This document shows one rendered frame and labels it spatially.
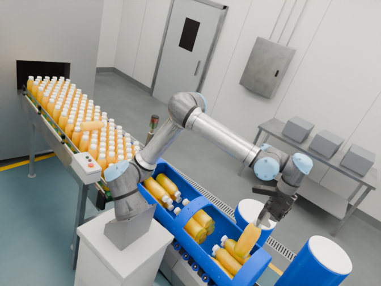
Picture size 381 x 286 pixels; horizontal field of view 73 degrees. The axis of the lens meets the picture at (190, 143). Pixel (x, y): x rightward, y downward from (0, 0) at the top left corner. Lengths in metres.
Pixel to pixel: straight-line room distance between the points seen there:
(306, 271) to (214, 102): 3.80
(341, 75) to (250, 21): 1.68
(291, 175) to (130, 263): 0.74
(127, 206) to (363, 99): 3.85
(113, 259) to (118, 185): 0.30
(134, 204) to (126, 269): 0.26
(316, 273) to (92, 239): 1.35
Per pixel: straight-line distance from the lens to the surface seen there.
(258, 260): 1.34
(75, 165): 1.81
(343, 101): 4.47
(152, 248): 1.28
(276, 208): 1.10
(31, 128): 3.01
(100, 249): 1.25
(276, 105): 4.68
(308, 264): 1.96
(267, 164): 0.86
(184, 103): 0.94
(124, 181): 1.14
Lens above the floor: 2.15
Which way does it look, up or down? 28 degrees down
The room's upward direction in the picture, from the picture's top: 19 degrees clockwise
